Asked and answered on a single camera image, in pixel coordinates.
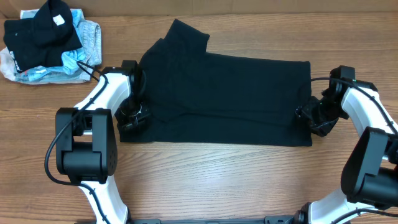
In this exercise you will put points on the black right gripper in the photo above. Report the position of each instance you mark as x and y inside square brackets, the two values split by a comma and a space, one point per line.
[314, 115]

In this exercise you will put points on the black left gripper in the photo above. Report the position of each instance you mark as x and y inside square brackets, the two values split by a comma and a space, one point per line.
[134, 117]

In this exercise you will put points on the black t-shirt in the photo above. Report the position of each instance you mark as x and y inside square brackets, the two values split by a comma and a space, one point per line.
[197, 96]

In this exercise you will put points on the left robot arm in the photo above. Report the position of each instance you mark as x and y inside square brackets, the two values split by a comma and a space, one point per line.
[85, 141]

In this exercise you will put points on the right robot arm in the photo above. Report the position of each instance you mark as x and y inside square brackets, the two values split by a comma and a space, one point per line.
[365, 186]

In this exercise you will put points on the light blue folded garment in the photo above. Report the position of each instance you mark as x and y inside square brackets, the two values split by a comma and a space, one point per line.
[69, 58]

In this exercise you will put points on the grey patterned folded garment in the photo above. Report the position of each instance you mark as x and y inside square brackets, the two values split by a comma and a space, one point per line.
[90, 36]

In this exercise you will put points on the folded black garment on pile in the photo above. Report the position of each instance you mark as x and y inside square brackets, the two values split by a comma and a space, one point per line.
[42, 39]

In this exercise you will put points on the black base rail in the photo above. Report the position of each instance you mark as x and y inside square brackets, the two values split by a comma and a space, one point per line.
[286, 219]

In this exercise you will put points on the brown cardboard back wall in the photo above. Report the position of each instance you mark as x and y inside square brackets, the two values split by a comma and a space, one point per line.
[105, 8]

